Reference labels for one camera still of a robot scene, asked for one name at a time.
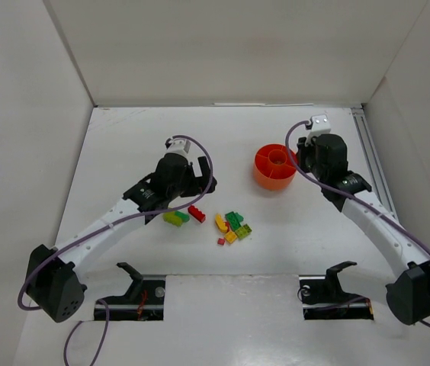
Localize purple cable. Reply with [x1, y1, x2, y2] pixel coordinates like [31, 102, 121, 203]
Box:
[284, 118, 430, 329]
[17, 133, 213, 366]

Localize aluminium rail right side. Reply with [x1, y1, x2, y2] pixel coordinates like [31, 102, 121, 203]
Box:
[351, 107, 397, 219]

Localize green flat lego brick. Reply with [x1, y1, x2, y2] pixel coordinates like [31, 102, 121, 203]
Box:
[225, 211, 241, 231]

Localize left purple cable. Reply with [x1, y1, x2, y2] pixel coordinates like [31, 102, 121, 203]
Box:
[17, 133, 213, 366]

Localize yellow square lego brick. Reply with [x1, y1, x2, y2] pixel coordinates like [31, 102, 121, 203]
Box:
[224, 230, 238, 245]

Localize lime green lego stack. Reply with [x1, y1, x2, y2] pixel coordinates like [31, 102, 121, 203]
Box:
[162, 211, 184, 227]

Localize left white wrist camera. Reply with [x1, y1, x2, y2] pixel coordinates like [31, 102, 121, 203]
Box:
[164, 138, 191, 165]

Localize long red lego brick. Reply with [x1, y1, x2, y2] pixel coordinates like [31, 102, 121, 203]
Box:
[188, 205, 206, 223]

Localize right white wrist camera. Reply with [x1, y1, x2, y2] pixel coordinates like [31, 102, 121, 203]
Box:
[306, 114, 331, 140]

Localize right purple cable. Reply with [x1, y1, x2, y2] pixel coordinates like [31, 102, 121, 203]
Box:
[284, 118, 430, 329]

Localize lime square lego brick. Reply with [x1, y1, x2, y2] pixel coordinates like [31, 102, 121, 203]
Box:
[235, 224, 252, 240]

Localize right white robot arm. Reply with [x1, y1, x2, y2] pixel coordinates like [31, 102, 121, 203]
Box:
[297, 133, 430, 325]

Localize orange divided round container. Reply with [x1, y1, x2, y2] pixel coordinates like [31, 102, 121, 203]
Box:
[253, 144, 297, 191]

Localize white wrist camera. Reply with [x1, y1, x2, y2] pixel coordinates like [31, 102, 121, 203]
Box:
[306, 114, 331, 140]
[164, 138, 191, 165]

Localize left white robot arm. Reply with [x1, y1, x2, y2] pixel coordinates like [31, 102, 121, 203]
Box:
[21, 152, 217, 323]

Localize yellow curved lego brick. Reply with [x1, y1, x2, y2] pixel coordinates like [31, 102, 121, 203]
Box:
[215, 213, 228, 234]

